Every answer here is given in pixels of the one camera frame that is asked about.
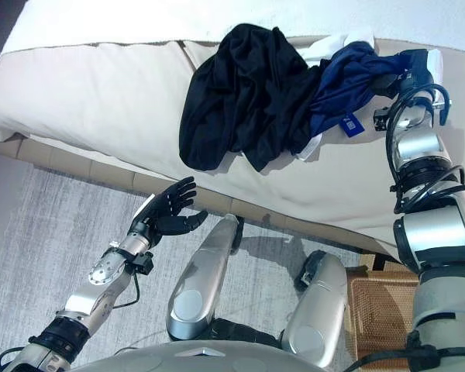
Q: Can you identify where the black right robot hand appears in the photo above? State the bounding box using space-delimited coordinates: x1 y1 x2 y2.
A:
374 48 445 102

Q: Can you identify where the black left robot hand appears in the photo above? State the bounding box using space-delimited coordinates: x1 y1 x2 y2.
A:
129 176 209 249

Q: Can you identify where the navy blue garment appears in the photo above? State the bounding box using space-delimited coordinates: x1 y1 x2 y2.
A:
292 40 408 160

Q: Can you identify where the white garment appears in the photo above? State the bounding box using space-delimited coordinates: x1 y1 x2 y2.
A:
294 33 377 67

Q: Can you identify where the black garment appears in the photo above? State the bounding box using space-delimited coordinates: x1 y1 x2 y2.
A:
177 22 325 174

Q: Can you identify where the beige bed cover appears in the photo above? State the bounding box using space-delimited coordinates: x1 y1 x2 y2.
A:
0 36 465 268

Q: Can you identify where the pale piped bed blanket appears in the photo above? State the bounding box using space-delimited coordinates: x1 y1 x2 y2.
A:
0 0 377 59

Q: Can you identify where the brown wicker basket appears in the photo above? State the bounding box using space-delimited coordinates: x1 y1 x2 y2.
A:
346 267 422 363

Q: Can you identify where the silver left robot leg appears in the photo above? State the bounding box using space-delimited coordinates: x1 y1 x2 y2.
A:
165 212 245 342

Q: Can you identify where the silver robot leg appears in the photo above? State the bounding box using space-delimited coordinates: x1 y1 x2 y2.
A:
281 250 350 367
165 212 245 342

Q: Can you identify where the blue tag card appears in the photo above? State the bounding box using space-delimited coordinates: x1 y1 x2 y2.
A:
339 112 363 139

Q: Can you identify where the grey striped rug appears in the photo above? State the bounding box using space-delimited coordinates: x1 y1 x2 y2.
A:
0 154 373 372

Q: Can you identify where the silver robot torso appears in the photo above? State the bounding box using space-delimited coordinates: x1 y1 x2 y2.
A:
73 336 295 372

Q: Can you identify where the silver right robot leg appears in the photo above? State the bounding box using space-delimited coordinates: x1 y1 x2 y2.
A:
281 250 350 367

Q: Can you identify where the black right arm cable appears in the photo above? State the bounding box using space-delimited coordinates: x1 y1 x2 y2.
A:
385 83 465 202

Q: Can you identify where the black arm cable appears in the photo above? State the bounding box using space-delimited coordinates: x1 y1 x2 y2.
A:
112 269 143 311
385 83 465 202

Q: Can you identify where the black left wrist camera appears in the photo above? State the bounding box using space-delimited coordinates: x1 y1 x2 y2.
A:
133 251 156 275

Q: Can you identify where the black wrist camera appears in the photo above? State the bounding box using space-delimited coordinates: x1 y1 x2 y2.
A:
133 251 156 275
373 107 391 132

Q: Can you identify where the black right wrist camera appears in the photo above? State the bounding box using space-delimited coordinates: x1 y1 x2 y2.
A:
373 107 391 132

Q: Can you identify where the beige upholstered bed frame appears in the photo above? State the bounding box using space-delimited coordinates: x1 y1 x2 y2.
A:
0 133 388 270

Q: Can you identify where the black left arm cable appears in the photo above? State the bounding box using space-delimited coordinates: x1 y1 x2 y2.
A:
112 269 143 311

